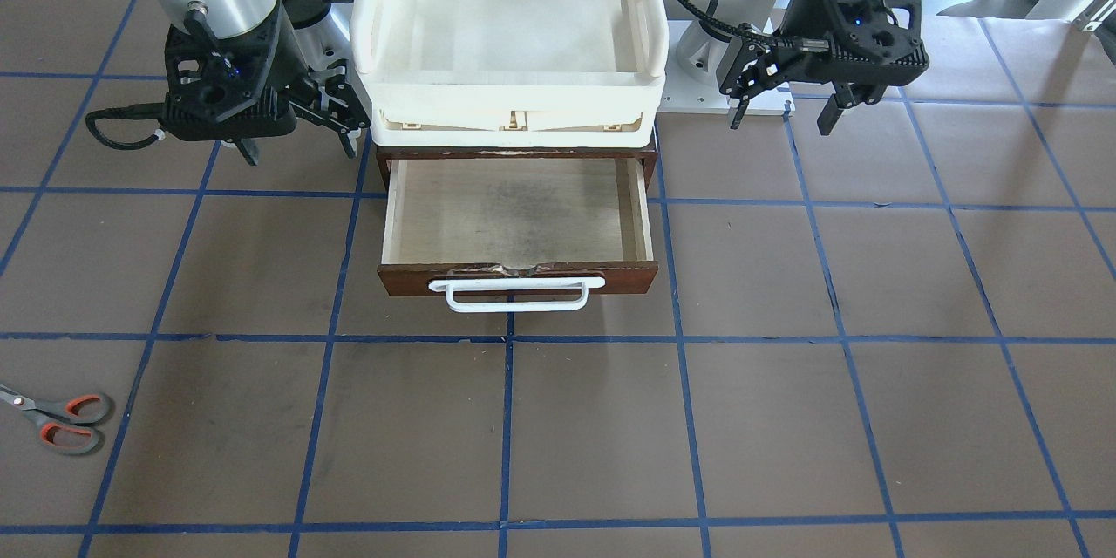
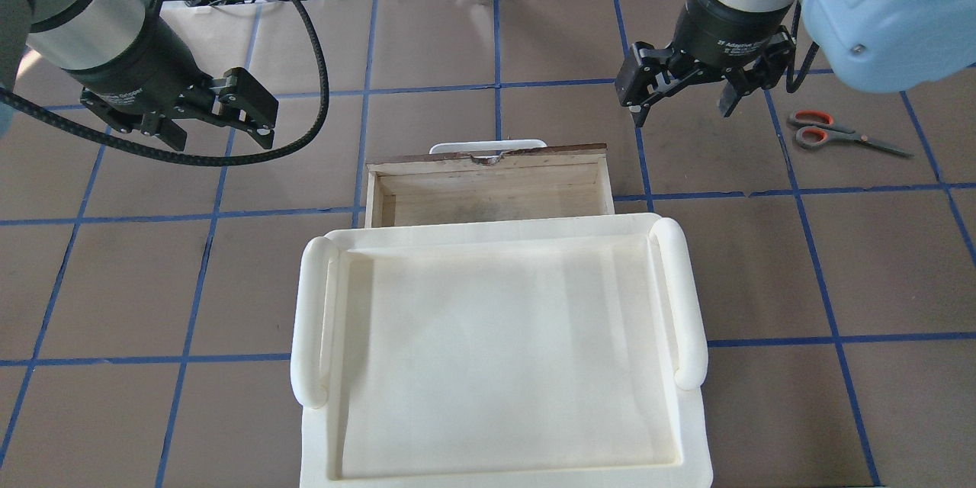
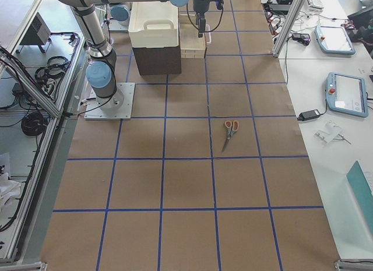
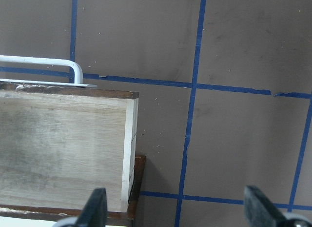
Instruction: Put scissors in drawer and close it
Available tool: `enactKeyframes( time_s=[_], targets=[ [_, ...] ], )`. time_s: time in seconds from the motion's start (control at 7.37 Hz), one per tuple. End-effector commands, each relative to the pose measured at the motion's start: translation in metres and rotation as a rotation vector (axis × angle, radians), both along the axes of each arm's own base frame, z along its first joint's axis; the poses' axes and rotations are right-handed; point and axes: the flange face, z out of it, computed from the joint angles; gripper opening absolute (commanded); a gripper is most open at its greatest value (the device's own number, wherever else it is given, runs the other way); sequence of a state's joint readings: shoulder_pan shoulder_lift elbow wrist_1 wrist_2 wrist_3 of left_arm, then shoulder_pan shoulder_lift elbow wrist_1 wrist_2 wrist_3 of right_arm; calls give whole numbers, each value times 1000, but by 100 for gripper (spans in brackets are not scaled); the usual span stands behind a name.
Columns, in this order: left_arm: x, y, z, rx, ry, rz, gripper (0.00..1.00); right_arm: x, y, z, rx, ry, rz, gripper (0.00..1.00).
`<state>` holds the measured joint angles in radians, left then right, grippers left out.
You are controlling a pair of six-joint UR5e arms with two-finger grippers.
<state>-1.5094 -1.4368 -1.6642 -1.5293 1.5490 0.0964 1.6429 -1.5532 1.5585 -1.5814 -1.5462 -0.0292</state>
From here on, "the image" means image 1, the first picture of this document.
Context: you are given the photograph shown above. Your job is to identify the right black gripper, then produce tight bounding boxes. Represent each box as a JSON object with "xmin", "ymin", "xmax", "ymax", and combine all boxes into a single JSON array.
[{"xmin": 162, "ymin": 4, "xmax": 371, "ymax": 167}]

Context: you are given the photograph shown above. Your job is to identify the dark wooden cabinet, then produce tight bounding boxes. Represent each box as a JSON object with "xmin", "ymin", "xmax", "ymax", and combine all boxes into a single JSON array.
[{"xmin": 373, "ymin": 129, "xmax": 660, "ymax": 186}]

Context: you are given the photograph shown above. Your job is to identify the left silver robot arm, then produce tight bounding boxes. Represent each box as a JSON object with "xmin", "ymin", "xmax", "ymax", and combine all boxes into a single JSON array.
[{"xmin": 664, "ymin": 0, "xmax": 931, "ymax": 136}]

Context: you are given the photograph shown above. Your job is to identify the white plastic tray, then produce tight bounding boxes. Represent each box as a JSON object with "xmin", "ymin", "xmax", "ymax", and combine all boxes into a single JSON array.
[{"xmin": 350, "ymin": 0, "xmax": 670, "ymax": 148}]

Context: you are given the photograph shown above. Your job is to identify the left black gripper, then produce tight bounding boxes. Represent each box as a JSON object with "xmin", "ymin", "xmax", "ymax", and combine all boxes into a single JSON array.
[{"xmin": 718, "ymin": 0, "xmax": 931, "ymax": 136}]

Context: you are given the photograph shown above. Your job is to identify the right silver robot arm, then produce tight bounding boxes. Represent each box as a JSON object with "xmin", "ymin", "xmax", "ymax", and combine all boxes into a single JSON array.
[{"xmin": 86, "ymin": 0, "xmax": 371, "ymax": 165}]

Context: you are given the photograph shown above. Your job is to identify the wooden drawer white handle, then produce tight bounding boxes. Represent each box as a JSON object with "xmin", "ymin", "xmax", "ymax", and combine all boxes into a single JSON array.
[{"xmin": 377, "ymin": 157, "xmax": 660, "ymax": 315}]

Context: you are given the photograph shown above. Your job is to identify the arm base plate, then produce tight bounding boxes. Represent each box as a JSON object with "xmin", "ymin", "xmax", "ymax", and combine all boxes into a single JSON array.
[{"xmin": 656, "ymin": 17, "xmax": 796, "ymax": 117}]

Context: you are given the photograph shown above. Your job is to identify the grey orange scissors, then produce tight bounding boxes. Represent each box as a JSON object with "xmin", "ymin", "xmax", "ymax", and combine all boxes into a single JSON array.
[{"xmin": 1, "ymin": 384, "xmax": 114, "ymax": 456}]

